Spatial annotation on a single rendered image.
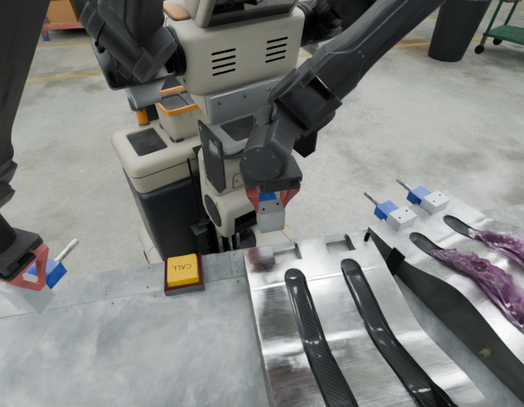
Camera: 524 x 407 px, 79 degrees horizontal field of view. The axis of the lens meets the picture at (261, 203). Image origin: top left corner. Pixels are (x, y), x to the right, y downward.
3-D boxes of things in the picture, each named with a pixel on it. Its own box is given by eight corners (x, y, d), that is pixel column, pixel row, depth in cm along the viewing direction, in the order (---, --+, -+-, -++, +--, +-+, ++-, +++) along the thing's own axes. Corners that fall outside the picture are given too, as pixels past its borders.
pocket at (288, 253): (270, 255, 65) (270, 245, 63) (295, 251, 66) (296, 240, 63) (274, 274, 62) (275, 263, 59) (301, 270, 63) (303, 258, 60)
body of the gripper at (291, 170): (303, 184, 55) (307, 148, 50) (245, 192, 54) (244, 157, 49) (291, 162, 60) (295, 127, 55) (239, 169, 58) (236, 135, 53)
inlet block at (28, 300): (70, 246, 61) (58, 227, 57) (93, 252, 60) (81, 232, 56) (14, 307, 52) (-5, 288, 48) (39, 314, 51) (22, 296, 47)
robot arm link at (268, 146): (337, 106, 47) (297, 64, 44) (337, 148, 39) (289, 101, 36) (281, 150, 55) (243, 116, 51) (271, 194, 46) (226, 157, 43)
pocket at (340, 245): (320, 247, 67) (322, 236, 64) (343, 243, 67) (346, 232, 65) (327, 265, 64) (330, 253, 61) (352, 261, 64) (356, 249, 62)
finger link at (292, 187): (298, 216, 61) (302, 179, 54) (262, 223, 60) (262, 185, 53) (287, 194, 66) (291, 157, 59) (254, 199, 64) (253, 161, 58)
